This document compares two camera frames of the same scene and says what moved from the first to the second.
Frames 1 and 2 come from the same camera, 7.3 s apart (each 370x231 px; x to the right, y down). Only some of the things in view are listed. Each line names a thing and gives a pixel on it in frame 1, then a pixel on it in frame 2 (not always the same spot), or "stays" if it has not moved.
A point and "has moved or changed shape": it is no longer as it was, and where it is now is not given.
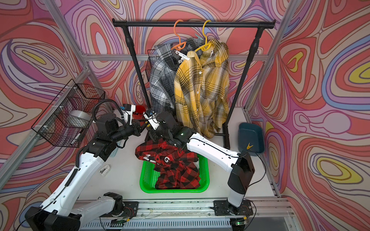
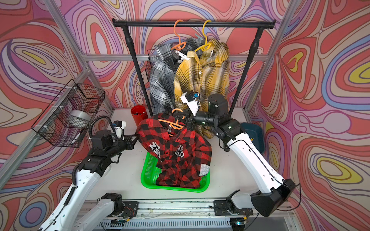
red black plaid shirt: [176, 169] has moved or changed shape
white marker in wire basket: [77, 137] stays
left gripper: [135, 127] -> [130, 144]
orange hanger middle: [179, 45] stays
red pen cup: [138, 114] stays
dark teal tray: [251, 138] stays
